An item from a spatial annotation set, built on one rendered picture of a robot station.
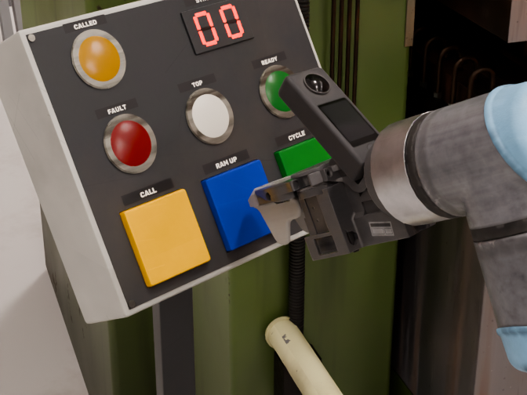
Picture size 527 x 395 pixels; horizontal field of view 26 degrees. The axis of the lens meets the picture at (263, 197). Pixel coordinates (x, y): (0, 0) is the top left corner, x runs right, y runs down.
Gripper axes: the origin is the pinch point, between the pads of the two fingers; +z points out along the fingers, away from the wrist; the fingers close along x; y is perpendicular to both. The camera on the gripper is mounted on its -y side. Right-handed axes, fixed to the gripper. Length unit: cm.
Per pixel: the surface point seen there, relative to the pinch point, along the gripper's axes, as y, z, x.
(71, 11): -36, 80, 38
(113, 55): -17.2, 2.7, -8.5
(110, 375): 28, 102, 32
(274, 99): -8.2, 2.7, 8.5
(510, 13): -8.3, -1.3, 45.4
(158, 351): 14.4, 26.0, -1.5
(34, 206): -7, 219, 90
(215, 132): -7.0, 2.7, -0.3
